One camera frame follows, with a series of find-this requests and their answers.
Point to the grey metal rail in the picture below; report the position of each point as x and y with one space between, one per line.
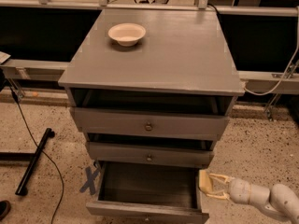
33 70

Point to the grey top drawer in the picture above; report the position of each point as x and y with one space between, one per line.
150 124

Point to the white bowl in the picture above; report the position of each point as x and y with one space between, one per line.
127 34

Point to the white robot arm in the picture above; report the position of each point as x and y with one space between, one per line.
279 202

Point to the dark shoe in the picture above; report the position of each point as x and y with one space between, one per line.
4 208

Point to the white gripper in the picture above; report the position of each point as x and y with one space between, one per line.
239 189

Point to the grey middle drawer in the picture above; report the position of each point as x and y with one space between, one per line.
149 155

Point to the grey open bottom drawer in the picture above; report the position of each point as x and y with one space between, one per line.
148 192

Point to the black metal stand leg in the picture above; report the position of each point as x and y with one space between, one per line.
32 158

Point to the yellow sponge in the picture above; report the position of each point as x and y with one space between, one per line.
205 182

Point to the grey wooden drawer cabinet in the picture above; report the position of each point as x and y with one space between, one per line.
181 66

